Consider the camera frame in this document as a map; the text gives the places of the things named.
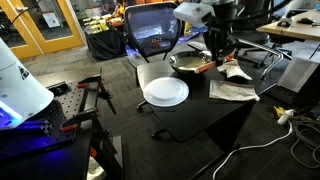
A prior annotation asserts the black orange clamp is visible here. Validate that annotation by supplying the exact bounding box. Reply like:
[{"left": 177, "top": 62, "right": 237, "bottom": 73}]
[
  {"left": 76, "top": 72, "right": 117, "bottom": 115},
  {"left": 60, "top": 108, "right": 97, "bottom": 132}
]

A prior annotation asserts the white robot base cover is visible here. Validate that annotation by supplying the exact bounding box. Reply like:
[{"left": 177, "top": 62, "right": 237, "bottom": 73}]
[{"left": 0, "top": 38, "right": 54, "bottom": 130}]

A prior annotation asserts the metal bowl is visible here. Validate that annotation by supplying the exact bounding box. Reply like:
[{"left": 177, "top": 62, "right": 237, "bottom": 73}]
[{"left": 169, "top": 51, "right": 212, "bottom": 74}]

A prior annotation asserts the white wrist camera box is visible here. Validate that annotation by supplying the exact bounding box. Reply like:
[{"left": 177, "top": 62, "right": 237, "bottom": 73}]
[{"left": 173, "top": 2, "right": 215, "bottom": 27}]

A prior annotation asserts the white power cable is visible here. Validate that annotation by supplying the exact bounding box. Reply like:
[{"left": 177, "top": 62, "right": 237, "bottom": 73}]
[{"left": 212, "top": 109, "right": 295, "bottom": 180}]

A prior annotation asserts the black draped side table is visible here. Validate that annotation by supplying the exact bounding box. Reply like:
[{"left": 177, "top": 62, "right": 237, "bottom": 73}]
[{"left": 84, "top": 27, "right": 126, "bottom": 61}]

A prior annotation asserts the white round plate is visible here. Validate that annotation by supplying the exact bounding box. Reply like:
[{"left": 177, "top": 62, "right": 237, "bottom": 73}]
[{"left": 143, "top": 77, "right": 189, "bottom": 107}]

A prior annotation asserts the black perforated mounting board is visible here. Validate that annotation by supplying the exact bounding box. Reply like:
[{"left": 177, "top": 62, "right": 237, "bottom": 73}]
[{"left": 0, "top": 82, "right": 88, "bottom": 161}]

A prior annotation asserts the folded beige cloth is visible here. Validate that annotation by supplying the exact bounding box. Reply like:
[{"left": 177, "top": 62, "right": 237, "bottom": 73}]
[{"left": 209, "top": 80, "right": 260, "bottom": 101}]

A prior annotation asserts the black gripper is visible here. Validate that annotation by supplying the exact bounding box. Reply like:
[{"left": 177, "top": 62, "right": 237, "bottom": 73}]
[{"left": 203, "top": 24, "right": 239, "bottom": 66}]

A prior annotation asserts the chrome cantilever chair frame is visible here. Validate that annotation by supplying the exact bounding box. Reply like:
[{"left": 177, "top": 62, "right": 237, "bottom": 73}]
[{"left": 235, "top": 37, "right": 284, "bottom": 81}]

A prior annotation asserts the black mesh office chair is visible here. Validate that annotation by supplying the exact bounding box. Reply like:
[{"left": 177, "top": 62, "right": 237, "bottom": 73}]
[{"left": 123, "top": 1, "right": 184, "bottom": 114}]

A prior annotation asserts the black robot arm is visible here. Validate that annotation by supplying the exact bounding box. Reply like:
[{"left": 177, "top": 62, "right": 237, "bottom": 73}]
[{"left": 203, "top": 0, "right": 287, "bottom": 66}]

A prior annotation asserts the white plastic bag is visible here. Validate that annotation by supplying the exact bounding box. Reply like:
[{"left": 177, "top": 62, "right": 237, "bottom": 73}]
[{"left": 87, "top": 157, "right": 106, "bottom": 180}]

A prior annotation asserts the black computer mouse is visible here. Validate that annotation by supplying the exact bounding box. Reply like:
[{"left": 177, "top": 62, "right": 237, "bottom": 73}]
[{"left": 278, "top": 18, "right": 292, "bottom": 27}]

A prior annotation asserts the crumpled white cloth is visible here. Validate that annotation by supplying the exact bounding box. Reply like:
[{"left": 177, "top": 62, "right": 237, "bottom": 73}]
[{"left": 217, "top": 60, "right": 251, "bottom": 80}]

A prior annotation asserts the orange marker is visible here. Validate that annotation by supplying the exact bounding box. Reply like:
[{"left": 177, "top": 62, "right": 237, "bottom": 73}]
[{"left": 194, "top": 55, "right": 234, "bottom": 74}]

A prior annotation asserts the light wood desk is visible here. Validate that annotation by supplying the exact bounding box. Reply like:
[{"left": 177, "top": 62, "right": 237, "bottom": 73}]
[{"left": 257, "top": 10, "right": 320, "bottom": 41}]

